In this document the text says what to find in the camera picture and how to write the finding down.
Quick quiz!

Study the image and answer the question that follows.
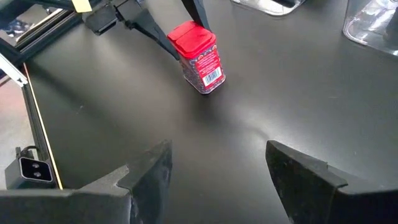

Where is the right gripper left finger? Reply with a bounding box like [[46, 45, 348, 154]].
[[0, 139, 174, 224]]

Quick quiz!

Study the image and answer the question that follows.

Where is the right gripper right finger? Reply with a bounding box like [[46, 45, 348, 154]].
[[266, 139, 398, 224]]

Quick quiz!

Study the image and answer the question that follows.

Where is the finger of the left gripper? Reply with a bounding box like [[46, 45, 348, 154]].
[[181, 0, 212, 32], [115, 6, 181, 61]]

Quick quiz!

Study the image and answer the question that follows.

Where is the red-lidded smoked paprika tin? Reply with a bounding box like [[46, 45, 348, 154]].
[[167, 20, 227, 95]]

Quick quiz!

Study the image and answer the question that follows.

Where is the beige tape tag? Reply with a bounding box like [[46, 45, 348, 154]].
[[71, 0, 93, 13]]

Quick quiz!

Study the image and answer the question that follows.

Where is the clear plastic bin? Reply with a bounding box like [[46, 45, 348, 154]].
[[341, 0, 398, 57], [229, 0, 307, 16]]

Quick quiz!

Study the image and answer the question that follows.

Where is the black table mat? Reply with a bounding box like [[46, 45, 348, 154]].
[[23, 0, 398, 224]]

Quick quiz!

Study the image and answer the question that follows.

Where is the silver metal bracket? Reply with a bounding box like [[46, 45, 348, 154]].
[[0, 52, 29, 88]]

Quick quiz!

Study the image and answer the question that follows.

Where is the black table-level camera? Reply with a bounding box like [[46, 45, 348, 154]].
[[4, 146, 58, 190]]

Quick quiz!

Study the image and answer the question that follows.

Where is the black table frame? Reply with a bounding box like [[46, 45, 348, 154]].
[[0, 0, 86, 190]]

